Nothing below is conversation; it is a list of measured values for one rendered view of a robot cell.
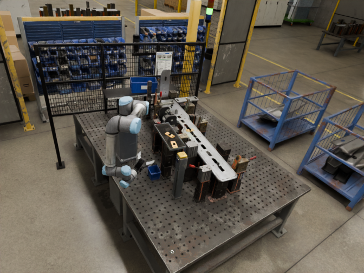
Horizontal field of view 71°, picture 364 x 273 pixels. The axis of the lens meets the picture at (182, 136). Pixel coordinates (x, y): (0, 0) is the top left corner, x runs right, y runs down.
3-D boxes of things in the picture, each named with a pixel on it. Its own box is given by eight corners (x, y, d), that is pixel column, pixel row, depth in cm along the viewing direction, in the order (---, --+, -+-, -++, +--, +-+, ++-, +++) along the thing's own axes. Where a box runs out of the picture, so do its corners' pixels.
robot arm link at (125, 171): (115, 171, 193) (116, 180, 201) (129, 173, 193) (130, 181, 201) (117, 163, 199) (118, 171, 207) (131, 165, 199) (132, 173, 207)
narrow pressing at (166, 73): (168, 96, 308) (170, 69, 289) (159, 97, 304) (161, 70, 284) (168, 96, 309) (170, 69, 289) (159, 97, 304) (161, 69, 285)
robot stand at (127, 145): (120, 163, 247) (119, 129, 224) (112, 151, 260) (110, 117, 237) (140, 157, 257) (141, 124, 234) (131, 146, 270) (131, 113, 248)
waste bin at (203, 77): (223, 84, 616) (229, 54, 574) (207, 87, 590) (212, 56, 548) (209, 76, 648) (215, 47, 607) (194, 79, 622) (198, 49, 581)
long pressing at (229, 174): (241, 176, 208) (242, 175, 207) (218, 183, 199) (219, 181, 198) (174, 99, 307) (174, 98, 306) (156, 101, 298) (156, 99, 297)
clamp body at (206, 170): (207, 201, 221) (214, 170, 200) (195, 205, 216) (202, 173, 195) (201, 193, 227) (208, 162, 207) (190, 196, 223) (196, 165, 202)
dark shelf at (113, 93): (179, 92, 320) (180, 90, 318) (105, 100, 283) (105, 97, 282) (173, 85, 336) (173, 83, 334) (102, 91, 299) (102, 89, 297)
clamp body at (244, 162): (241, 191, 236) (252, 161, 215) (228, 195, 230) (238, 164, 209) (235, 183, 243) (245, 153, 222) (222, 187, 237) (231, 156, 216)
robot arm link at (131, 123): (134, 97, 230) (117, 118, 180) (150, 99, 230) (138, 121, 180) (133, 110, 235) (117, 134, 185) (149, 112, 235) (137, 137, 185)
